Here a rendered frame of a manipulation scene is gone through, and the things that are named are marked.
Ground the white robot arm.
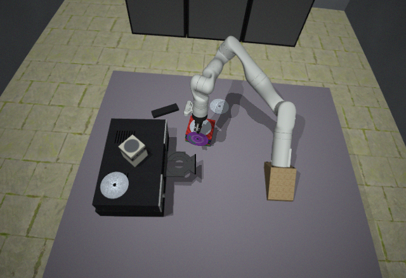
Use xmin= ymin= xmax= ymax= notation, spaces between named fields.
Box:
xmin=183 ymin=36 xmax=296 ymax=167

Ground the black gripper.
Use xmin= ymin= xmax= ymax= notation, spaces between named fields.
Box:
xmin=192 ymin=113 xmax=207 ymax=134

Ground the silver cd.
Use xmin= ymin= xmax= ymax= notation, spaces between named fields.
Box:
xmin=190 ymin=119 xmax=212 ymax=135
xmin=210 ymin=99 xmax=229 ymax=114
xmin=100 ymin=172 xmax=129 ymax=199

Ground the black flat bar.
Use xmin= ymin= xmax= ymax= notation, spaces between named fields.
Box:
xmin=152 ymin=103 xmax=179 ymax=118

